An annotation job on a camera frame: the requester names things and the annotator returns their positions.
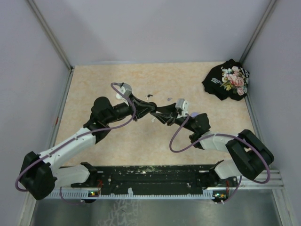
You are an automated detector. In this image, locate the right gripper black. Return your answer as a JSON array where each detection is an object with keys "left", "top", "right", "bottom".
[{"left": 151, "top": 103, "right": 197, "bottom": 133}]

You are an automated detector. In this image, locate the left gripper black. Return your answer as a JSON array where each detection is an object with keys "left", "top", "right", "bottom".
[{"left": 104, "top": 93, "right": 155, "bottom": 124}]

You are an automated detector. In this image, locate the black earbud case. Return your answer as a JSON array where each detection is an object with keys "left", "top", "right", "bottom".
[{"left": 148, "top": 102, "right": 157, "bottom": 113}]

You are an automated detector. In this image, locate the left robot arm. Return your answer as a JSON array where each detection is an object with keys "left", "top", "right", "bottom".
[{"left": 15, "top": 94, "right": 157, "bottom": 200}]

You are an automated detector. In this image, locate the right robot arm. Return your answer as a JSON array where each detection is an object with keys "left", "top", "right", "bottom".
[{"left": 151, "top": 104, "right": 274, "bottom": 186}]

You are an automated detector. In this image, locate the white earbud case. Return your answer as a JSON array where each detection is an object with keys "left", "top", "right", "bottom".
[{"left": 116, "top": 93, "right": 122, "bottom": 100}]

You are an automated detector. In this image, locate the black floral cloth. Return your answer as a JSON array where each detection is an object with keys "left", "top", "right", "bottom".
[{"left": 202, "top": 59, "right": 250, "bottom": 101}]

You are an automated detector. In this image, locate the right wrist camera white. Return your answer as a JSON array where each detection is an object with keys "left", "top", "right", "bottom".
[{"left": 175, "top": 98, "right": 189, "bottom": 112}]

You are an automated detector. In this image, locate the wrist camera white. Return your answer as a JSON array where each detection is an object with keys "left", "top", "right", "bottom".
[
  {"left": 119, "top": 82, "right": 132, "bottom": 97},
  {"left": 175, "top": 98, "right": 189, "bottom": 112}
]

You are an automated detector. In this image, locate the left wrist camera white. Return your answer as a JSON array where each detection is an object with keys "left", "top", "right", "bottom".
[{"left": 119, "top": 82, "right": 132, "bottom": 97}]

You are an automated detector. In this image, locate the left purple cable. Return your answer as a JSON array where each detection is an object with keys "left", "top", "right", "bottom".
[{"left": 14, "top": 82, "right": 136, "bottom": 205}]

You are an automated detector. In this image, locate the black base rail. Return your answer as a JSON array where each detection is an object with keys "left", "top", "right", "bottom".
[{"left": 71, "top": 165, "right": 227, "bottom": 195}]

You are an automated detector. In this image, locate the aluminium frame post left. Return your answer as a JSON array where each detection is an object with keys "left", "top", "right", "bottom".
[{"left": 24, "top": 0, "right": 75, "bottom": 71}]

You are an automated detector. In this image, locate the aluminium frame post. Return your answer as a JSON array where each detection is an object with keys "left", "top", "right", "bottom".
[
  {"left": 24, "top": 0, "right": 75, "bottom": 71},
  {"left": 239, "top": 0, "right": 278, "bottom": 65}
]

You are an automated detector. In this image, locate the aluminium frame post right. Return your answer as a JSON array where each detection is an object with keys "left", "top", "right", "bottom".
[{"left": 239, "top": 0, "right": 278, "bottom": 65}]

